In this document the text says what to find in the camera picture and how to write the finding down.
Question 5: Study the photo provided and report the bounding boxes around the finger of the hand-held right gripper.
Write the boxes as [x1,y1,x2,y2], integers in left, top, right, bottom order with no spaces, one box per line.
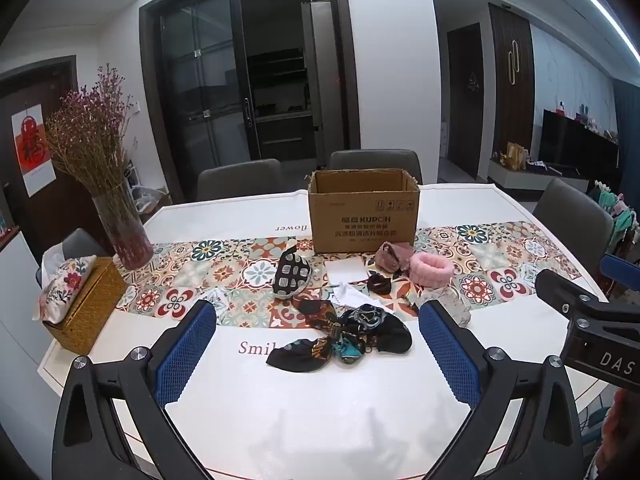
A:
[601,254,640,282]
[536,269,610,313]

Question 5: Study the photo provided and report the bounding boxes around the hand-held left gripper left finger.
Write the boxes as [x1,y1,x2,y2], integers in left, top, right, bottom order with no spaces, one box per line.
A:
[52,299,218,480]

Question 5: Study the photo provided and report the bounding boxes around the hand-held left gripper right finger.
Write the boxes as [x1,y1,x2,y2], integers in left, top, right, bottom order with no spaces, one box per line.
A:
[418,300,586,480]

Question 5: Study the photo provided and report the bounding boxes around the dark brown scrunchie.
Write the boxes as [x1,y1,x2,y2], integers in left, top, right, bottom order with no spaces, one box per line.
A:
[364,270,394,296]

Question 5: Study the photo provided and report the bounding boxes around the black white patterned pouch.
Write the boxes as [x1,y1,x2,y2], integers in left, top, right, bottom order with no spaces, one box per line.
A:
[274,246,313,301]

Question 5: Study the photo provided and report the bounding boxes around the brown cardboard box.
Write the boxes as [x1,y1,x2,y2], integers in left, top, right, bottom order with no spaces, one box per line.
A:
[306,169,421,255]

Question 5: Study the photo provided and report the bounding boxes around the person's right forearm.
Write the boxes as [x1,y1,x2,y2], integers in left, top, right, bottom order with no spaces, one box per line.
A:
[602,387,640,480]

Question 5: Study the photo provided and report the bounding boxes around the clothes drying rack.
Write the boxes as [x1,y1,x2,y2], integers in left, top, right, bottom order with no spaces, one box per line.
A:
[587,180,640,263]

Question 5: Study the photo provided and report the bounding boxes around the black cloth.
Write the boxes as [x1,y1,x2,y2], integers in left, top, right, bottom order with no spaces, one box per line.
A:
[345,306,414,354]

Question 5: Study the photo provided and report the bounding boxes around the grey dining chair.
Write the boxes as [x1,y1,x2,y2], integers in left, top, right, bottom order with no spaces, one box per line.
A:
[36,228,108,286]
[532,178,615,261]
[196,158,285,203]
[327,149,423,186]

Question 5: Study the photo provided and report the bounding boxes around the pink fluffy headband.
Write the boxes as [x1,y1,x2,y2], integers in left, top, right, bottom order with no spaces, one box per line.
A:
[409,252,453,287]

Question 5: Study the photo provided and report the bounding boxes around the teal patterned cloth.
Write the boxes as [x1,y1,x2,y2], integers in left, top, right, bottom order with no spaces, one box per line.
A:
[332,330,372,364]

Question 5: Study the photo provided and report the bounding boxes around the woven tissue box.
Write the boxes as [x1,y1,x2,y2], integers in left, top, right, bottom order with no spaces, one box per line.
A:
[42,256,130,356]

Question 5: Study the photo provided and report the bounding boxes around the pink knitted cloth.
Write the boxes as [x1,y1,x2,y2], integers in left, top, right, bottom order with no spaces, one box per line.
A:
[375,241,415,275]

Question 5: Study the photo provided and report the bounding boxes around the white thin cloth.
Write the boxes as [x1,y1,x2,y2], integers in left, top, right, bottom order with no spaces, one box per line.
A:
[330,282,418,318]

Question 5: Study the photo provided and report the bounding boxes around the white television cabinet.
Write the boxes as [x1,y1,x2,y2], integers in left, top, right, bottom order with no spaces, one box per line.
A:
[487,157,591,192]

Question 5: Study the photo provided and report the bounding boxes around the black television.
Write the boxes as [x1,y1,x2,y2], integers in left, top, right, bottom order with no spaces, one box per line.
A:
[539,109,621,181]

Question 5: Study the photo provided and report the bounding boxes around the white folded cloth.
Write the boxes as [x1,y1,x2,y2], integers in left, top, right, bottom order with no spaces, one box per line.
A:
[324,258,373,286]

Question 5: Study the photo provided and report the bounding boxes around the dark floral silk scarf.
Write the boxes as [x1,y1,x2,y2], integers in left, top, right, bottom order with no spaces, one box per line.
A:
[266,295,351,373]

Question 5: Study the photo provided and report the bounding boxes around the glass vase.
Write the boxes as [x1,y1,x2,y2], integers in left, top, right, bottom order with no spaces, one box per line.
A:
[91,180,155,271]

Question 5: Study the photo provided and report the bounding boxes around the floral tissue box cover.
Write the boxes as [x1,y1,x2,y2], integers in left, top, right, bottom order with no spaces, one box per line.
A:
[39,255,97,322]

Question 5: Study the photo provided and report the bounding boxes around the white shoe rack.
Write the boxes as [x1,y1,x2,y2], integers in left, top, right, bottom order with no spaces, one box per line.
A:
[125,160,170,213]

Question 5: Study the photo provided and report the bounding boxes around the dark wooden panel door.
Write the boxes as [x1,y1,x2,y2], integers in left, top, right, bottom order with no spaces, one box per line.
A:
[487,2,535,161]

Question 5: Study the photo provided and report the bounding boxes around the dried purple flowers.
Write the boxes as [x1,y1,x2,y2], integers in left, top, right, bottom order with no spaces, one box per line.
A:
[44,64,136,200]

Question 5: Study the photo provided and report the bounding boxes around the ceiling light strip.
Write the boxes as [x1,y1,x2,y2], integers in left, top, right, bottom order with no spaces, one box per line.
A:
[545,0,640,61]

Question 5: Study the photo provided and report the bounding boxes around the dark glass sliding door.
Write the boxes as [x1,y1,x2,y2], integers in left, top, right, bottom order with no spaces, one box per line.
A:
[140,0,361,206]

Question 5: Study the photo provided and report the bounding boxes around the red wall calendar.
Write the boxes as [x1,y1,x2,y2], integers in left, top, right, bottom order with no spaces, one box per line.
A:
[12,105,57,197]

